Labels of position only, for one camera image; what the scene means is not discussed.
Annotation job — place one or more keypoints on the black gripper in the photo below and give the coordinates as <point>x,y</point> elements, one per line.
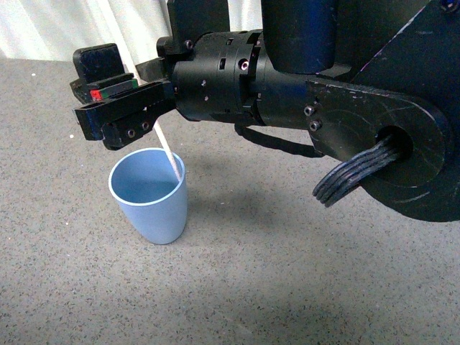
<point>210,83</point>

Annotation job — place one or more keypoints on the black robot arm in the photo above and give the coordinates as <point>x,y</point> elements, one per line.
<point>373,84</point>

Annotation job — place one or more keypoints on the blue plastic cup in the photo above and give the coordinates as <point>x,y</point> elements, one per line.
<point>152,196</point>

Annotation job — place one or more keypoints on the white chopstick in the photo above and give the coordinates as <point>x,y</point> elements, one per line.
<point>157,128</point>

